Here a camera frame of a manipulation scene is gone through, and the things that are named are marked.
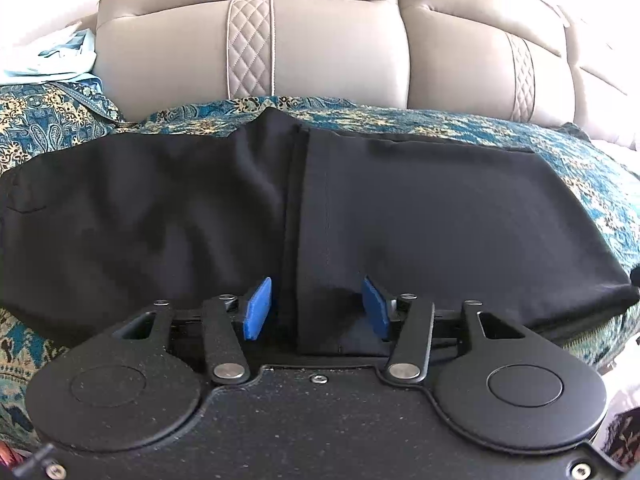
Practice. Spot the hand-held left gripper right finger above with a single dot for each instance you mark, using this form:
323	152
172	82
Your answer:
376	307

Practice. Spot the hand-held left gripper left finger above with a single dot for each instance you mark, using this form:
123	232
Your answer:
257	310

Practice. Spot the black pants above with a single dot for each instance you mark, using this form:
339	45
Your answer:
425	210

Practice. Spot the beige padded headboard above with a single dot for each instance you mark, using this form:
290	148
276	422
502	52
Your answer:
320	45

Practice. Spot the teal patterned blanket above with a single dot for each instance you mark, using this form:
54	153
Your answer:
50	115

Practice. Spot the light blue cloth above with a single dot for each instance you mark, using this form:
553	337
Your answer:
55	57

